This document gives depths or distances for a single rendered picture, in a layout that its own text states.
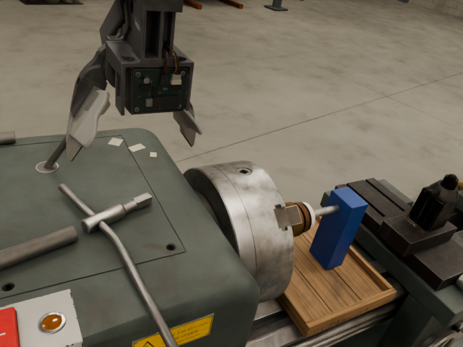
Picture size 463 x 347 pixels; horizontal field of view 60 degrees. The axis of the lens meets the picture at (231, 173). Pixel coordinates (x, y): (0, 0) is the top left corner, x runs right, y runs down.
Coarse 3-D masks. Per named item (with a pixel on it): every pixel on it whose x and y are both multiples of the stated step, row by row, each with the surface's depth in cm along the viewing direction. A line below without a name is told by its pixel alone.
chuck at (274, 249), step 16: (240, 160) 88; (240, 176) 79; (256, 176) 80; (240, 192) 75; (256, 192) 76; (272, 192) 78; (256, 208) 74; (272, 208) 76; (256, 224) 73; (272, 224) 74; (256, 240) 72; (272, 240) 74; (288, 240) 76; (256, 256) 72; (272, 256) 74; (288, 256) 76; (256, 272) 73; (272, 272) 75; (288, 272) 77; (272, 288) 78
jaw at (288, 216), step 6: (276, 210) 77; (282, 210) 77; (288, 210) 79; (294, 210) 80; (276, 216) 76; (282, 216) 77; (288, 216) 79; (294, 216) 80; (282, 222) 76; (288, 222) 77; (294, 222) 79; (300, 222) 80; (282, 228) 76
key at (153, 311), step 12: (72, 192) 61; (84, 204) 59; (108, 228) 56; (120, 240) 55; (120, 252) 53; (132, 264) 52; (132, 276) 50; (144, 288) 49; (144, 300) 48; (156, 312) 47; (156, 324) 46; (168, 336) 44
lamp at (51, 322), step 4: (48, 316) 45; (52, 316) 45; (56, 316) 45; (44, 320) 44; (48, 320) 44; (52, 320) 44; (56, 320) 45; (60, 320) 45; (44, 324) 44; (48, 324) 44; (52, 324) 44; (56, 324) 44; (60, 324) 44; (44, 328) 44; (48, 328) 44; (52, 328) 44
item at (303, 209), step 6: (288, 204) 93; (294, 204) 93; (300, 204) 94; (300, 210) 93; (306, 210) 93; (300, 216) 92; (306, 216) 93; (306, 222) 93; (294, 228) 90; (300, 228) 92; (306, 228) 94; (294, 234) 92
